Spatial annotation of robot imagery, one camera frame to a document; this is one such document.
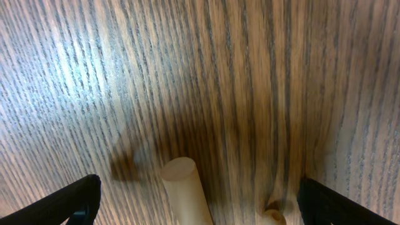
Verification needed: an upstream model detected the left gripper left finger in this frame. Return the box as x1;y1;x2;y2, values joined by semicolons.
1;174;101;225

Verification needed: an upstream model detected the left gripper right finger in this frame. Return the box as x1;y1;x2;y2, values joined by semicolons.
297;178;395;225

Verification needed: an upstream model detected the yellow rattle drum wooden handle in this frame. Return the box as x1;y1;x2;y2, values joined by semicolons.
160;156;287;225

